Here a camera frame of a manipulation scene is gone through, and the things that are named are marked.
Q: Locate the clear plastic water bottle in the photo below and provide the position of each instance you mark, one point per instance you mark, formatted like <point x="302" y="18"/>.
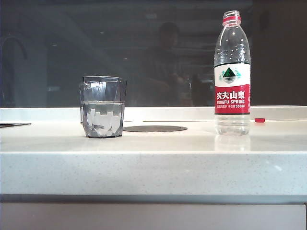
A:
<point x="231" y="95"/>

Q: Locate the faceted grey transparent mug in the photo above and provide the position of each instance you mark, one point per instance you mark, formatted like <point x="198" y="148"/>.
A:
<point x="103" y="115"/>

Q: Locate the red plastic bottle cap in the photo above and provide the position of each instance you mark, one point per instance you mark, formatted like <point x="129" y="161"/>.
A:
<point x="260" y="120"/>

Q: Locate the black round flat disc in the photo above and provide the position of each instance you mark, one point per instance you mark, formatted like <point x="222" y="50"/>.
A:
<point x="156" y="128"/>

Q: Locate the white cabinet front panel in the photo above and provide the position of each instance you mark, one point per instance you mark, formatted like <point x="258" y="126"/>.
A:
<point x="144" y="215"/>

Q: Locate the dark glass window pane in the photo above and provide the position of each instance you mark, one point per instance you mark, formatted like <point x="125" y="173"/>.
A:
<point x="72" y="48"/>

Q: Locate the black rectangular sink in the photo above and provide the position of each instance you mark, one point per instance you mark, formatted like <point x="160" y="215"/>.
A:
<point x="14" y="124"/>

